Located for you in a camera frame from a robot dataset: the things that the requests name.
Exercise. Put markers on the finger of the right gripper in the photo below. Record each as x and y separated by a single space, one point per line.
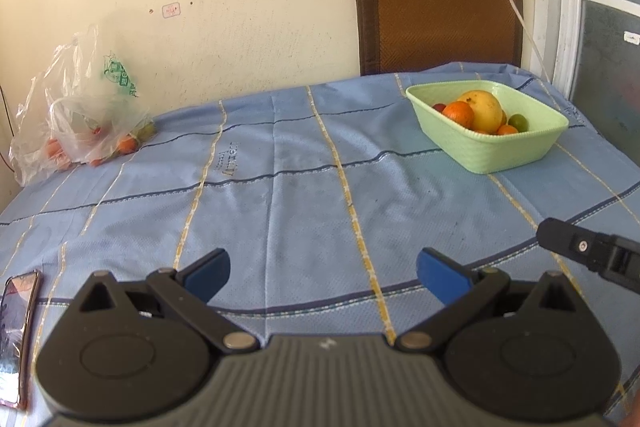
614 258

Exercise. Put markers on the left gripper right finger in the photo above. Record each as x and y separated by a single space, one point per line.
466 294

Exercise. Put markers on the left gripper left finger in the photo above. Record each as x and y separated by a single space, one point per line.
184 296

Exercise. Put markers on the small orange tomato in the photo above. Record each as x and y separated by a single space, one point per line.
506 129

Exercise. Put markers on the green tomato front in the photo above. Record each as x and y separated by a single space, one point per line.
519 122

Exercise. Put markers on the large yellow grapefruit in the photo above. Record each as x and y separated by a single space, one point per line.
487 111

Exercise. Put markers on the orange tangerine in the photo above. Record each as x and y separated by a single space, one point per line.
459 112

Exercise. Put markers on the orange fruit in bag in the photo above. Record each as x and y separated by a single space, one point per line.
127 145

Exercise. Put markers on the blue checked tablecloth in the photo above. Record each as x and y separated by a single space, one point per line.
323 196

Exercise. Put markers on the light green plastic basket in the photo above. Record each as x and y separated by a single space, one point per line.
482 153

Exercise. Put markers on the smartphone in gold case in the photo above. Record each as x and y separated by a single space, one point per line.
18 304

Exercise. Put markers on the frosted glass door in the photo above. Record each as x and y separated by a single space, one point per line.
606 86

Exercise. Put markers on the clear plastic bag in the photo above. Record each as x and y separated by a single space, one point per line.
76 111

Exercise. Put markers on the small wall sticker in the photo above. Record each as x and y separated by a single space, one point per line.
171 10

